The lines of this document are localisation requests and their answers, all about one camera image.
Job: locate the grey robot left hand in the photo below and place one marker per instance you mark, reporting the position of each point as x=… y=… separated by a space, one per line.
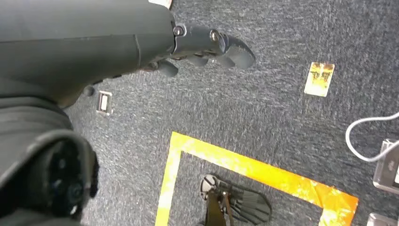
x=78 y=46

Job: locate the yellow card with black print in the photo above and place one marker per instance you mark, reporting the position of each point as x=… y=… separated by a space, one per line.
x=319 y=81

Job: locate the silver floor socket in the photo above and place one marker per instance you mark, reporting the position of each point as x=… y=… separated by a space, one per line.
x=104 y=103

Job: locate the white panel edge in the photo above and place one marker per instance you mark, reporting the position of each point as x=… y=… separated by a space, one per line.
x=162 y=2

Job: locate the ribbed grey left arm sleeve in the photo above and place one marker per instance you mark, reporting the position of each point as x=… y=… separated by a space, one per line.
x=31 y=140

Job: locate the yellow floor tape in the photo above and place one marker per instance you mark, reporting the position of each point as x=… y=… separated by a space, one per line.
x=249 y=168

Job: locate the black robot foot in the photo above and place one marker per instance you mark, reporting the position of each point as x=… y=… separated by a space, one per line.
x=249 y=202

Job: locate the floor socket with white plug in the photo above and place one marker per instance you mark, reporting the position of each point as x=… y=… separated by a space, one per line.
x=388 y=174

